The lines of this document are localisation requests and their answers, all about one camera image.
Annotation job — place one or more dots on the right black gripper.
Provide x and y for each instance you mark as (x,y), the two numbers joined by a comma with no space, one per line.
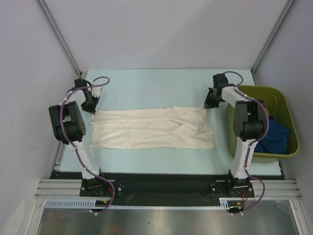
(209,103)

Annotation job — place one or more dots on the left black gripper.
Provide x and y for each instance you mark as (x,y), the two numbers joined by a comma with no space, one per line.
(92,109)

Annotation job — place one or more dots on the cream white t shirt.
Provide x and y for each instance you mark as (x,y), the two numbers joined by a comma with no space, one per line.
(172,127)

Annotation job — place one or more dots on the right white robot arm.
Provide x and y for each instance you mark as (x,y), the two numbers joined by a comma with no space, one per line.
(250,123)

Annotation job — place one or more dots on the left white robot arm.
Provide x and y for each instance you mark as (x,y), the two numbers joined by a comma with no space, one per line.
(69,126)

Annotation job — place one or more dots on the olive green plastic bin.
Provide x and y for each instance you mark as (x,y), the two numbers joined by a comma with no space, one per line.
(277,107)

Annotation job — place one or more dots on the blue t shirt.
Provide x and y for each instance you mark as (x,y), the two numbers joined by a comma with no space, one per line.
(276,140)

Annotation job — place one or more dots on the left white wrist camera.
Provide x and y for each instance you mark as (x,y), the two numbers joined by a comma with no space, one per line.
(96,90)

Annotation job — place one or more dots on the left aluminium corner post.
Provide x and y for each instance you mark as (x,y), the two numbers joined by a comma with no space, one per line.
(58,35)

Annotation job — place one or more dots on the aluminium corner post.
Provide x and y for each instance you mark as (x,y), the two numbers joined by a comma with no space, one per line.
(273,34)
(58,35)

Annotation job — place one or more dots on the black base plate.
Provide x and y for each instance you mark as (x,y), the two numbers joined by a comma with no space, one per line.
(157,190)

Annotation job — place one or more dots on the white slotted cable duct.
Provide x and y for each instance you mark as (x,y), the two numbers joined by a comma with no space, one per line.
(98,204)

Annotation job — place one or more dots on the right aluminium corner post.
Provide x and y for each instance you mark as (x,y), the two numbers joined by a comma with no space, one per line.
(273,34)

